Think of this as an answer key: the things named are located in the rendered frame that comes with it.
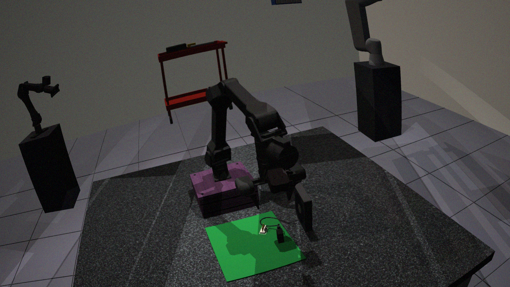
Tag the green circuit board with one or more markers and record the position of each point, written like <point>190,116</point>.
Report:
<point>245,248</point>

